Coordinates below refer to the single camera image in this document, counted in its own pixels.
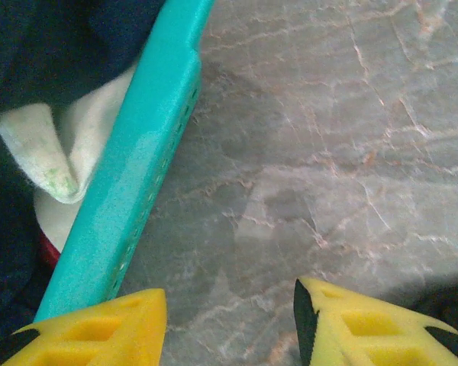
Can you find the white cloth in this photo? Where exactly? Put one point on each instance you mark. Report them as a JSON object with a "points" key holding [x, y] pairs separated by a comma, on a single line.
{"points": [[88, 126]]}

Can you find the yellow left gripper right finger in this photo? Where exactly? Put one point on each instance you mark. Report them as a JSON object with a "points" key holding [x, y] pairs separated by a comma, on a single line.
{"points": [[351, 343]]}

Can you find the black t-shirt with round print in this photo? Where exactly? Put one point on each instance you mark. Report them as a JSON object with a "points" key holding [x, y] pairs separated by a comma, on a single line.
{"points": [[454, 305]]}

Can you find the navy blue t-shirt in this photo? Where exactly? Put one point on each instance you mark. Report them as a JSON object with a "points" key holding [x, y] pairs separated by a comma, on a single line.
{"points": [[42, 45]]}

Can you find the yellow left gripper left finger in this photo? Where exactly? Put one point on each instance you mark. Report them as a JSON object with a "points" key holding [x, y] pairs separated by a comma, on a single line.
{"points": [[99, 339]]}

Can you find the red cloth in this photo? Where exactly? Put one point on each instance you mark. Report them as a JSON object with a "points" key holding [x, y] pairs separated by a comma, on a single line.
{"points": [[47, 249]]}

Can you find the teal plastic laundry basket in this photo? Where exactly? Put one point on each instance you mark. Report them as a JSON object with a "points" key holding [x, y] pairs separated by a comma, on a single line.
{"points": [[137, 152]]}

